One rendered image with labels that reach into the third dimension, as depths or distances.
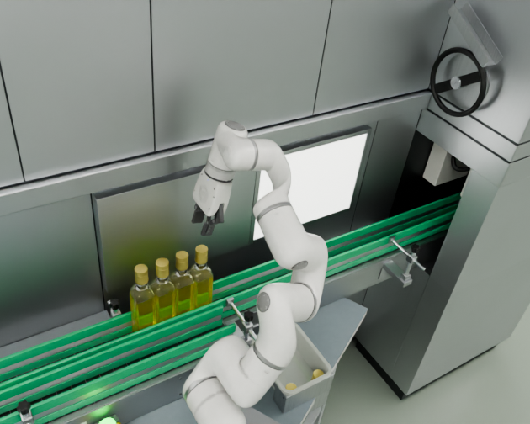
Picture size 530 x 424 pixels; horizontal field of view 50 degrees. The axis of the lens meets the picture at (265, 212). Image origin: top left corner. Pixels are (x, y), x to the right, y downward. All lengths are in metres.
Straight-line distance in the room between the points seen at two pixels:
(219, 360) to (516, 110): 1.11
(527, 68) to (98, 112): 1.16
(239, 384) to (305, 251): 0.31
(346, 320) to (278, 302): 0.86
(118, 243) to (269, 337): 0.59
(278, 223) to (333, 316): 0.85
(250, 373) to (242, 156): 0.47
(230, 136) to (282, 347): 0.48
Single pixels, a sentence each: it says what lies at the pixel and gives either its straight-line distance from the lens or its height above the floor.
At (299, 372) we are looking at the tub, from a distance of 1.79.
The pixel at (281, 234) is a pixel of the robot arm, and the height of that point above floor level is 1.45.
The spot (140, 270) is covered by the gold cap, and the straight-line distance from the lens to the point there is 1.49.
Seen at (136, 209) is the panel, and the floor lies 1.26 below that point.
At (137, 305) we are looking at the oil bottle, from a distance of 1.54.
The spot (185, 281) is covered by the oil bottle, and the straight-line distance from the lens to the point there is 1.56.
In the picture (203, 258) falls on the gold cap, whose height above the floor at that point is 1.14.
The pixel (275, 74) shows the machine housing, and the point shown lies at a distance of 1.55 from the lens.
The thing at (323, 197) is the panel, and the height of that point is 1.08.
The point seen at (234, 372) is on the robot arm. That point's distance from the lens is 1.23.
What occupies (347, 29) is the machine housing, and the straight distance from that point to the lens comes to 1.64.
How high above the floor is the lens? 2.21
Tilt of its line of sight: 39 degrees down
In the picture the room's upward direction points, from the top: 7 degrees clockwise
